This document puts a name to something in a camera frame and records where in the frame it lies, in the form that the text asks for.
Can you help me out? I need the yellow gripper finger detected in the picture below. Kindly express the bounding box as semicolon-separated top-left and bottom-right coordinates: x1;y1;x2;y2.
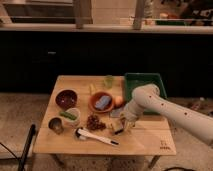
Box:
124;121;134;131

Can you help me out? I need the small metal cup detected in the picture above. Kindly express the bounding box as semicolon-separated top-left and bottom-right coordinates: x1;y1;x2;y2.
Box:
48;117;64;135

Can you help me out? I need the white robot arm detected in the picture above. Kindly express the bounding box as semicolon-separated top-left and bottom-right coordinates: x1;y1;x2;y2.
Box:
122;84;213;148

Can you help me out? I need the green cucumber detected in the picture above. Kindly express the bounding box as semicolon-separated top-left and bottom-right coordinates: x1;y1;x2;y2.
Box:
60;111;77;120

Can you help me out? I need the white cup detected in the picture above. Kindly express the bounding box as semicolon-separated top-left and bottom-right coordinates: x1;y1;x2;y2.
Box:
64;108;80;127

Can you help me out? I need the blue sponge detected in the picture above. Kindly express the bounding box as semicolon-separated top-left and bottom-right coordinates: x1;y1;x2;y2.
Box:
95;95;111;110

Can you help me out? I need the purple bowl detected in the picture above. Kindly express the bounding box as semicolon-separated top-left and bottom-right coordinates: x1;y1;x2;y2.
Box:
55;90;78;110

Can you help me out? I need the yellow banana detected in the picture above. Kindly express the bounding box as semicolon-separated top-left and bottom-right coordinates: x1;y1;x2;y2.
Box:
89;84;96;95

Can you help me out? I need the orange fruit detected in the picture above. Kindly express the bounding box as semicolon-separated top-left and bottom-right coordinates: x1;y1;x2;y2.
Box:
114;96;124;107

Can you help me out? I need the black stand pole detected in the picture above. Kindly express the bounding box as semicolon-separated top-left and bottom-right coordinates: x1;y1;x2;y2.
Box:
18;124;36;171

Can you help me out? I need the orange bowl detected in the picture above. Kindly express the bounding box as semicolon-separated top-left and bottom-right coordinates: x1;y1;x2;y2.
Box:
88;91;114;113

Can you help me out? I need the wooden table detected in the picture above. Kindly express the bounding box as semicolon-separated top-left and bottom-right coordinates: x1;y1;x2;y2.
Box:
33;76;176;158

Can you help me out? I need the green translucent cup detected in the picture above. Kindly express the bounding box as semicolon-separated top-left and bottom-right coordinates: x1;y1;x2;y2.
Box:
104;75;114;89

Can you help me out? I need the brown board eraser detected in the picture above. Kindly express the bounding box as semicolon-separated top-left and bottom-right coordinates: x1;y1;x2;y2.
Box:
111;120;124;135

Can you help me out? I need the green plastic tray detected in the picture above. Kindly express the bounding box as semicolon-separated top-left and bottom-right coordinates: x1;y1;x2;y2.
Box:
124;72;169;116

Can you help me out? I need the white dish brush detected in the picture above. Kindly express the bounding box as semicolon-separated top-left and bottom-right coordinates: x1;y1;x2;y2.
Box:
75;128;118;146

